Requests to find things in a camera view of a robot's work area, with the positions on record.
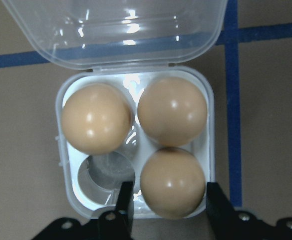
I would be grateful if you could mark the brown egg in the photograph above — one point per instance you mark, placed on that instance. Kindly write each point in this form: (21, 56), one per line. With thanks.
(172, 182)
(172, 111)
(95, 118)

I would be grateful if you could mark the clear plastic egg box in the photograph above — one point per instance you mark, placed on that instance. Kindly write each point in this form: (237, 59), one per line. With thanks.
(73, 190)

